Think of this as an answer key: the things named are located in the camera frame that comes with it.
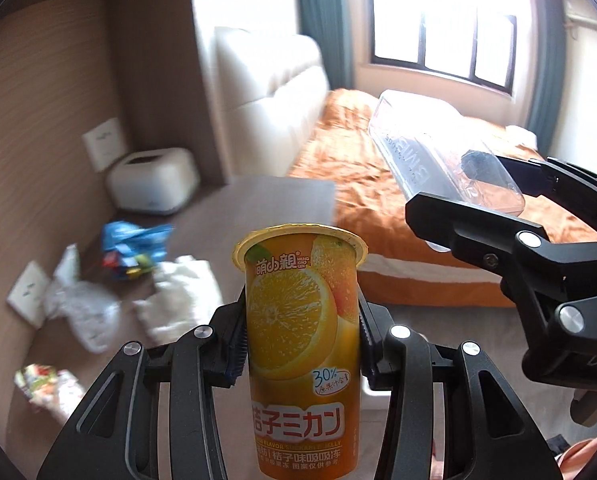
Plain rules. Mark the beige padded headboard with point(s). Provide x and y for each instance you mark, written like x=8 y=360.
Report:
x=273 y=88

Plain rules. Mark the white wall socket upper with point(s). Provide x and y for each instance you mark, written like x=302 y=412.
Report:
x=105 y=144

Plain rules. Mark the blue plastic bag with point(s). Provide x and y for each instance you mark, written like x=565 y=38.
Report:
x=130 y=251

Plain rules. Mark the clear plastic bag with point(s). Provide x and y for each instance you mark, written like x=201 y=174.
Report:
x=91 y=310

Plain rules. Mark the colourful snack wrapper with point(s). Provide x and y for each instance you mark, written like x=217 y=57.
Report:
x=45 y=387

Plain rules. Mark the white tissue box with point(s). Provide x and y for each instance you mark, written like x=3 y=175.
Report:
x=154 y=182

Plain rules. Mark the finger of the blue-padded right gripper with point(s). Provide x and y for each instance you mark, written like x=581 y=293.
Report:
x=481 y=237
x=570 y=186

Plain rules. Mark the white wall socket lower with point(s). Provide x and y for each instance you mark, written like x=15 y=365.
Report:
x=26 y=297

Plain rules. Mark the white bedside cabinet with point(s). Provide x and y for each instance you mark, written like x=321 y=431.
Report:
x=208 y=229

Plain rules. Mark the white tissue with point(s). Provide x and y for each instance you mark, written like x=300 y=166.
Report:
x=186 y=294

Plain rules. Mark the teal curtain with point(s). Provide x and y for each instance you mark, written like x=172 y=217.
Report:
x=328 y=23

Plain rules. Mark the clear plastic box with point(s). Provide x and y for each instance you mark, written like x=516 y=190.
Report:
x=429 y=148

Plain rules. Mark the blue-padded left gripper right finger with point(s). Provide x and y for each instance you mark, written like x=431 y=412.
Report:
x=489 y=433

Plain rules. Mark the white wall socket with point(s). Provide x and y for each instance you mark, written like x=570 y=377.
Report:
x=26 y=297
x=105 y=144

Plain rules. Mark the black framed window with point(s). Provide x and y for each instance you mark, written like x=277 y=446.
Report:
x=467 y=40

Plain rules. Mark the orange bed cover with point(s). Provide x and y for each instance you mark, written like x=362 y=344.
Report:
x=370 y=204

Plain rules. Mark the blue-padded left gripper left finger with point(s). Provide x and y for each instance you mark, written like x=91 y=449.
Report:
x=112 y=434

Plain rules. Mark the orange jelly drink cup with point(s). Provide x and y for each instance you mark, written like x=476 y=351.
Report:
x=303 y=322

